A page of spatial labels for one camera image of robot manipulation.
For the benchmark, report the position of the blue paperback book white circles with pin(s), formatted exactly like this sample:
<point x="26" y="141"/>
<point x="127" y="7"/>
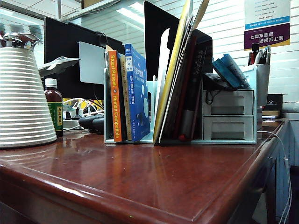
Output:
<point x="137" y="93"/>

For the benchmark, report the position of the dark navy book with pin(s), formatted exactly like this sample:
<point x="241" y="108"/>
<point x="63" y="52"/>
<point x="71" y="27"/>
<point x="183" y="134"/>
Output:
<point x="124" y="131"/>

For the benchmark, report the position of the orange Human Compatible book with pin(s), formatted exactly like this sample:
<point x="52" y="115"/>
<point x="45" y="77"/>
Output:
<point x="115" y="93"/>

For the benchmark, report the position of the tan yellow paperback book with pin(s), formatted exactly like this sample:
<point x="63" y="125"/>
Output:
<point x="124" y="81"/>

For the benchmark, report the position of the black book white title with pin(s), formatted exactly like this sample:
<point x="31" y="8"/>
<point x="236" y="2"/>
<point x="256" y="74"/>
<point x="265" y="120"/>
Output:
<point x="199" y="70"/>

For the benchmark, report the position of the light blue desktop bookshelf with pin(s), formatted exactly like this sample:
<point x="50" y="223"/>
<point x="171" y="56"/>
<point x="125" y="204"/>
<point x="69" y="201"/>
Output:
<point x="222" y="141"/>

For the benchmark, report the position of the dark red folder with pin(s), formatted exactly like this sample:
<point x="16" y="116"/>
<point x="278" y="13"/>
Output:
<point x="185" y="93"/>

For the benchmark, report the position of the yellow folder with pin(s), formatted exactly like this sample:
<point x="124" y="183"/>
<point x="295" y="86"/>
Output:
<point x="171" y="70"/>

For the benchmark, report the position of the black computer mouse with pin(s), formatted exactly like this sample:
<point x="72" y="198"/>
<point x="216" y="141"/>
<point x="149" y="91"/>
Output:
<point x="91" y="121"/>

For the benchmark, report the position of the silver monitor stand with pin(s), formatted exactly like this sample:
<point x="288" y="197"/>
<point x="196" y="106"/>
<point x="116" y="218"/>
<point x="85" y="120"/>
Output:
<point x="91" y="63"/>

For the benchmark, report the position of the grey organizer drawer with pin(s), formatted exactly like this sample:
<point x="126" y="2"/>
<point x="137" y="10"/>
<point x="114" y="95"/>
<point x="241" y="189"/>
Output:
<point x="225" y="99"/>
<point x="225" y="124"/>

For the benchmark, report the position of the white power strip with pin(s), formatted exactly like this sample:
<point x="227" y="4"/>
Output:
<point x="70" y="122"/>

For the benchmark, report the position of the teal booklet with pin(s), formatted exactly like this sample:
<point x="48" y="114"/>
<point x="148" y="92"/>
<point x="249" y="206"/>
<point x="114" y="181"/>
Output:
<point x="224" y="71"/>

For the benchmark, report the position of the light blue booklet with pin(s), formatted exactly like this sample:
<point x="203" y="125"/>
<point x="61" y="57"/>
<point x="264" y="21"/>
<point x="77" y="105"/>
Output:
<point x="235" y="66"/>

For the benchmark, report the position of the brown bottle green label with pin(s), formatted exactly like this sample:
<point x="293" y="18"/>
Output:
<point x="53" y="98"/>

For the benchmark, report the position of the white model airplane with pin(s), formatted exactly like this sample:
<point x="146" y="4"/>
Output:
<point x="54" y="65"/>

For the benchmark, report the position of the stack of papers and envelopes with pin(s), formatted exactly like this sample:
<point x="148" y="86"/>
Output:
<point x="199" y="11"/>

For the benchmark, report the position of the wide black monitor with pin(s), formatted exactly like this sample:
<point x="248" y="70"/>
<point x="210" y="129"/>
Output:
<point x="61" y="42"/>

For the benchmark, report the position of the white pen holder cup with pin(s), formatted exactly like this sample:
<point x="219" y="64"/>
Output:
<point x="264" y="84"/>

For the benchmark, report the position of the black red marker pen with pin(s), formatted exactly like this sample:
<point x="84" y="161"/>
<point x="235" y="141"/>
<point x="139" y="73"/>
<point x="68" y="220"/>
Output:
<point x="253" y="53"/>

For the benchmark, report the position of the white pen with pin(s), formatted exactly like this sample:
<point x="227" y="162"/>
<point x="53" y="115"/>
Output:
<point x="258" y="58"/>

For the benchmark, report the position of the dark brown notebook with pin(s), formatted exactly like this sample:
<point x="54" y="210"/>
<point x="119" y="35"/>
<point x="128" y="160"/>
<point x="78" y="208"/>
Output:
<point x="270" y="123"/>

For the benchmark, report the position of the small black box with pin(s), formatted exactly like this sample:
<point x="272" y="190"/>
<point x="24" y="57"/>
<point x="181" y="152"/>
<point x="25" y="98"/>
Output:
<point x="274" y="102"/>

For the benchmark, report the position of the white ribbed thermos jug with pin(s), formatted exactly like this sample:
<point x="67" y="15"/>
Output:
<point x="23" y="105"/>

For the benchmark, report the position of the purple and white wall poster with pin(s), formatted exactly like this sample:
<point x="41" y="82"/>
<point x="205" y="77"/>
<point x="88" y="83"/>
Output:
<point x="267" y="37"/>

